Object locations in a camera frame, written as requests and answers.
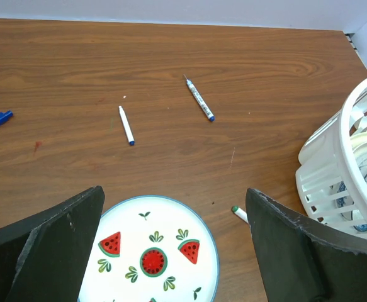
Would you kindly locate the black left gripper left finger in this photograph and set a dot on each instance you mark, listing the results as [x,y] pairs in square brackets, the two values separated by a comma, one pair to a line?
[43,257]

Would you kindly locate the green-end white pen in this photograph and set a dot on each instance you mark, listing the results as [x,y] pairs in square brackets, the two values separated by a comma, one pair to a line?
[240,213]

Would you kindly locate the white plastic basket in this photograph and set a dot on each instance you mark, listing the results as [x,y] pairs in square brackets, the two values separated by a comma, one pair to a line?
[327,159]

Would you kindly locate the watermelon pattern plate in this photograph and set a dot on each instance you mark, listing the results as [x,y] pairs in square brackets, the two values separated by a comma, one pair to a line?
[151,248]

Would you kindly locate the plain white blue-end pen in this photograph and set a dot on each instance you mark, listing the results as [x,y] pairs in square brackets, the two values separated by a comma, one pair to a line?
[126,126]

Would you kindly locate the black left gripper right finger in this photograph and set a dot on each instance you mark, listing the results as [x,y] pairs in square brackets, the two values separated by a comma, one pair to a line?
[301,259]

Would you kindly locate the white pen with printed text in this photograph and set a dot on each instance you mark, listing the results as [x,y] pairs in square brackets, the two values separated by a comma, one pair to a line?
[202,104]

